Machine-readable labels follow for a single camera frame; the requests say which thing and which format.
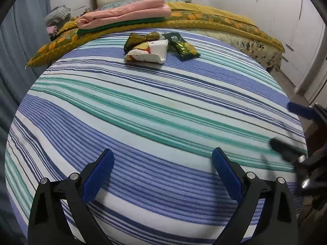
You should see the white wrapper with red print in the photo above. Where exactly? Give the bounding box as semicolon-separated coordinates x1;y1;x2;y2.
124;39;169;64

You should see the yellow patterned quilt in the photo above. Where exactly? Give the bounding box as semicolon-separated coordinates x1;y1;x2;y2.
26;1;285;68

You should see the striped tablecloth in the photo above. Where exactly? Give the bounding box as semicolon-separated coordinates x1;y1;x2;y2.
5;28;308;245

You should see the folded green cloth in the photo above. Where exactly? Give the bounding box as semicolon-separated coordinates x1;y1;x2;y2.
77;17;166;35

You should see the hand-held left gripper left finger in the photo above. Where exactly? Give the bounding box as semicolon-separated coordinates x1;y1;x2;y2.
28;148;115;245

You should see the folded pink blanket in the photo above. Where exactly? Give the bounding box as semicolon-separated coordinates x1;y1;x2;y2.
77;0;171;30

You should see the dark green packet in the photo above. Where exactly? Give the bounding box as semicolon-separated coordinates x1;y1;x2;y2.
162;32;201;60

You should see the gold and green candy wrapper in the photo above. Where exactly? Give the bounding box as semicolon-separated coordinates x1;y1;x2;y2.
124;31;165;53

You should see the floral bed sheet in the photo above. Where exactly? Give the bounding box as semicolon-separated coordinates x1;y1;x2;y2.
191;28;283;72

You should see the teal floral pillow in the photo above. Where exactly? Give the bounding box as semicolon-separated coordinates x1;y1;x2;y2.
98;0;184;11

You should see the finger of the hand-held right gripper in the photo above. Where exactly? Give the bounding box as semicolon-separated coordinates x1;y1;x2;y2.
270;137;311;190
287;101;327;123

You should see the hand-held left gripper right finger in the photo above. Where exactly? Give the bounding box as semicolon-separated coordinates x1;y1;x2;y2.
212;147;299;245

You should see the white wardrobe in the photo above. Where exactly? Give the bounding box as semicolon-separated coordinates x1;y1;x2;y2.
225;0;327;105

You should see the grey clothes pile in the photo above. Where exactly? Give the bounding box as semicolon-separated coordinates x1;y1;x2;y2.
43;6;72;27

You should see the blue-grey curtain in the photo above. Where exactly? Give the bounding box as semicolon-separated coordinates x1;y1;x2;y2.
0;0;52;159

